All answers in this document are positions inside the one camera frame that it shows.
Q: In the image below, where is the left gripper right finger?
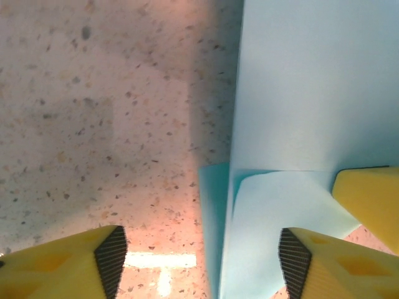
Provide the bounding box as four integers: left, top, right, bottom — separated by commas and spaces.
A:
278, 227, 399, 299

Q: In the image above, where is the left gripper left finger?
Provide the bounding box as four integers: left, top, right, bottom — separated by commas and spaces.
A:
0, 224, 128, 299

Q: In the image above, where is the light blue paper sheet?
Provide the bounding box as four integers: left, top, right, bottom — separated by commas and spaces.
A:
198, 0, 399, 299

